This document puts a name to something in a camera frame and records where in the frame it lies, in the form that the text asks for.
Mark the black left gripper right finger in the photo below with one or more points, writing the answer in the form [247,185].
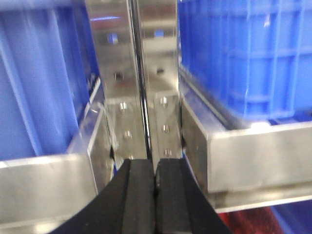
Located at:
[181,207]

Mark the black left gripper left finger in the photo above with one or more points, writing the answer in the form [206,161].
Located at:
[125,206]

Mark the blue bin left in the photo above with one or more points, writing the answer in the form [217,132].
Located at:
[48,69]

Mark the blue bin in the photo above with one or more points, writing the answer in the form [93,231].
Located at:
[48,69]
[253,56]

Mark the blue bin right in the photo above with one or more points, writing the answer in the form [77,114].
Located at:
[253,56]

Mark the steel rack upright left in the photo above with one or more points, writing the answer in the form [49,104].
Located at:
[114,42]

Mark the steel rack upright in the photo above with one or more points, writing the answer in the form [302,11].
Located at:
[114,42]
[158,36]

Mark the steel rack upright right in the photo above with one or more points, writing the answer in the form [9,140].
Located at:
[158,36]

